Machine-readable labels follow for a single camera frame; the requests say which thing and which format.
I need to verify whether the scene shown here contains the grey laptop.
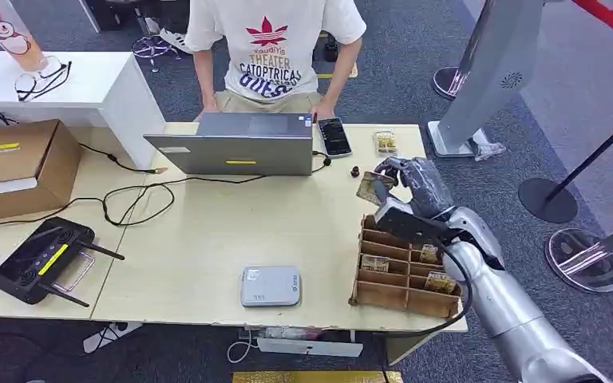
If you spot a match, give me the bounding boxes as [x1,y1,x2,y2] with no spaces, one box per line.
[143,111,315,178]

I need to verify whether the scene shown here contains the white cabinet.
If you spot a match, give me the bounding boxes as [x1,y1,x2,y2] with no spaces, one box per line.
[0,50,168,170]

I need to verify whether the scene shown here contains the cartoon print cup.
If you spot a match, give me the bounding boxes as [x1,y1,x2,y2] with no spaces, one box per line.
[0,0,49,74]

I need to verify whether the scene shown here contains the white power strip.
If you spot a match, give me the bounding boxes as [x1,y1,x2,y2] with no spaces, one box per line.
[255,337,365,359]

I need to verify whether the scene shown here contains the yellow floor tape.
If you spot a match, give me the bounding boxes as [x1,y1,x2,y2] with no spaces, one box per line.
[315,31,359,81]

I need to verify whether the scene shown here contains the black rimmed glasses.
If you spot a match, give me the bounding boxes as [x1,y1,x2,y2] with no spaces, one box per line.
[13,59,73,102]

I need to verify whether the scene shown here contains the white cable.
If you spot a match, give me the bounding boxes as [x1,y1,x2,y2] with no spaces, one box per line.
[226,338,259,365]

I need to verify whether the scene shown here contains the black smartphone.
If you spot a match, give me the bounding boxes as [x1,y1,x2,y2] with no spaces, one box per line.
[316,116,354,160]

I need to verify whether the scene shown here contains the gold sheet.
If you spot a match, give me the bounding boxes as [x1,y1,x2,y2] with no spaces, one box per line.
[232,369,405,383]

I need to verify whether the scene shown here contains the clear plastic card sleeve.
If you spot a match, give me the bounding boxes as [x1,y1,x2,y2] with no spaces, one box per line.
[52,251,97,294]

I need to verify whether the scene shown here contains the chrome chair base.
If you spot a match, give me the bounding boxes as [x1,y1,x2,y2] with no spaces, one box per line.
[130,7,184,73]

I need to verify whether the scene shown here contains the person's right hand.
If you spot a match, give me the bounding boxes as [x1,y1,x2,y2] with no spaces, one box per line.
[193,103,221,123]

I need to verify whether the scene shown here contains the white shoe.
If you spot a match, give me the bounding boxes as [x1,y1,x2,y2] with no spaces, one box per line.
[157,27,195,56]

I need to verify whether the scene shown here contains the chrome stanchion with round base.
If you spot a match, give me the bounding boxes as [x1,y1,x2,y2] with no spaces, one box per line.
[431,0,496,100]
[544,214,613,294]

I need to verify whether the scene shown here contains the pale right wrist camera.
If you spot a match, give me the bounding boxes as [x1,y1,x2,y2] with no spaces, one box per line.
[374,196,447,245]

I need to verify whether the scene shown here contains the black tripod stand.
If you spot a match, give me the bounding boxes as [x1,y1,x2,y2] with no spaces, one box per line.
[313,30,340,64]

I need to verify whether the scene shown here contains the brown cardboard box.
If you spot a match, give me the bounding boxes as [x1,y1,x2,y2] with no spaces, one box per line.
[0,118,81,222]

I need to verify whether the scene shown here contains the black cable with plug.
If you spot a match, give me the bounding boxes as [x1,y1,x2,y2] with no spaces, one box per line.
[77,142,169,176]

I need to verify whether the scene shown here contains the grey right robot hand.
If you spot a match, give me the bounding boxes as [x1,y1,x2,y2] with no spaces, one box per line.
[374,156,455,221]

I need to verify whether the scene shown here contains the flat grey device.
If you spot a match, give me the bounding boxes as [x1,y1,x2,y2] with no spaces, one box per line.
[240,266,303,309]

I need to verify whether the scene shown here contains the wooden card box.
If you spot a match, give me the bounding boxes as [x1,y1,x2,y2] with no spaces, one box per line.
[348,213,464,320]

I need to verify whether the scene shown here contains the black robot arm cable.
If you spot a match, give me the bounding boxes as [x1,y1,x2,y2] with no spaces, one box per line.
[372,235,474,339]

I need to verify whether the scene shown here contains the red barrier belt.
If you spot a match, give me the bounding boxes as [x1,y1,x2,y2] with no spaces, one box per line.
[572,0,613,49]

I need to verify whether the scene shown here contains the white desk foot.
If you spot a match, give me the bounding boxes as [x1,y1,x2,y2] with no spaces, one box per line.
[82,321,144,354]

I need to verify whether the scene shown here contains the person's left hand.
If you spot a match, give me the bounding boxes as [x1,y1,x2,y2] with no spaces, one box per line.
[310,101,338,124]

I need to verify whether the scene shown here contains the person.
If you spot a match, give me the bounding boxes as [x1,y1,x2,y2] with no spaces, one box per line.
[184,0,368,124]

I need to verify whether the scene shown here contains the black router with antennas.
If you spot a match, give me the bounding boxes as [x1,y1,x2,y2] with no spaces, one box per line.
[0,216,126,309]

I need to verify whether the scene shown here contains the clear pack of gold cards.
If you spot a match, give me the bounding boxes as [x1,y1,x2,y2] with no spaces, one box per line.
[374,129,399,156]

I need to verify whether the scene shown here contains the long black looped cable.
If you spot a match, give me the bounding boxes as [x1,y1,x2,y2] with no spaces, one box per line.
[0,150,334,229]

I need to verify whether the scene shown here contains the black stanchion with round base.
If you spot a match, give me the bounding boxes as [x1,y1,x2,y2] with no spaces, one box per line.
[517,104,613,224]

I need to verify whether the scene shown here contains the grey standing panel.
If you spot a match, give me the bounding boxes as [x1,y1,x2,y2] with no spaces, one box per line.
[426,0,547,160]

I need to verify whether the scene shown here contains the gold printed card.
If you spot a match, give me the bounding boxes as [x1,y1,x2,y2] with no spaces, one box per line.
[423,270,459,296]
[359,254,392,274]
[356,171,398,207]
[418,243,441,266]

